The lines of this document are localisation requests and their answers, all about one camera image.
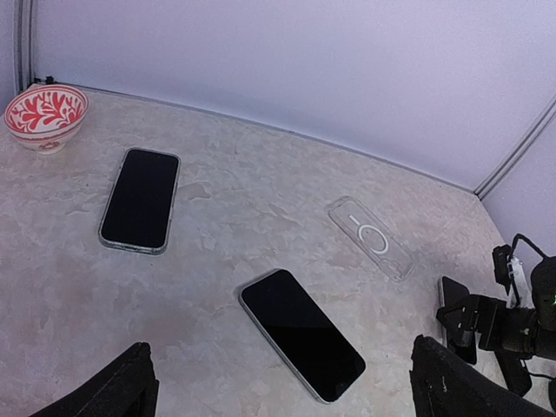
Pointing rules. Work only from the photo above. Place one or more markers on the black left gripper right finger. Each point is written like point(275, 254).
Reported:
point(444, 385)

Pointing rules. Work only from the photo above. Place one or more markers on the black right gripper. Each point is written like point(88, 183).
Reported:
point(486, 319)

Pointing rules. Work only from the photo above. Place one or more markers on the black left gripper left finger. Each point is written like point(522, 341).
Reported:
point(125, 387)

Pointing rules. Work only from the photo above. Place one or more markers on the small silver-edged phone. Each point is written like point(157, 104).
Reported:
point(451, 292)

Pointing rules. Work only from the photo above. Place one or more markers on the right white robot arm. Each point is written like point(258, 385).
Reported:
point(525, 331)

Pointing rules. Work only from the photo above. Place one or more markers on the silver-edged phone black screen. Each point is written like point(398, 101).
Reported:
point(301, 333)

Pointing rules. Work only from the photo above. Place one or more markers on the clear magsafe phone case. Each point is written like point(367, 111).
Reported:
point(372, 236)

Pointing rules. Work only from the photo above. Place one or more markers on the red patterned bowl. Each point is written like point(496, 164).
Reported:
point(44, 118)

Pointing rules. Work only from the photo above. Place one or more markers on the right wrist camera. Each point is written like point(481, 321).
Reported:
point(503, 272)

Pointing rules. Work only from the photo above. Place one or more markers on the right aluminium frame post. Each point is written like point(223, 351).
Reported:
point(518, 151)

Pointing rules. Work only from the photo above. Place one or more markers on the aluminium frame post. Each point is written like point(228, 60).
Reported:
point(518, 151)
point(24, 38)

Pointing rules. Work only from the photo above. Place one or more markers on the left aluminium frame post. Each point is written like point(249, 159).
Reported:
point(24, 38)

